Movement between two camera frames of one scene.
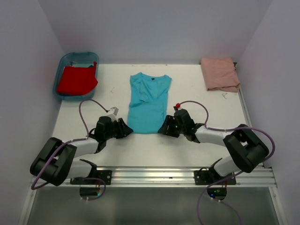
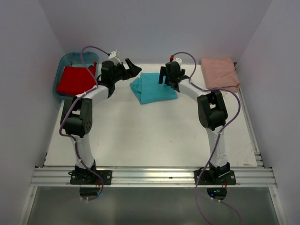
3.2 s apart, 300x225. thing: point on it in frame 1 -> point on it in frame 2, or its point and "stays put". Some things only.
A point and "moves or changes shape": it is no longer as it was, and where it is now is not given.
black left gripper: x=123 y=130 -> x=133 y=71
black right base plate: x=211 y=176 stays put
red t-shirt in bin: x=77 y=80 stays put
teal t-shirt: x=147 y=108 moves or changes shape
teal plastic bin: x=76 y=59 stays put
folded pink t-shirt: x=220 y=74 stays put
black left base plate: x=98 y=177 stays put
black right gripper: x=168 y=121 -> x=163 y=72
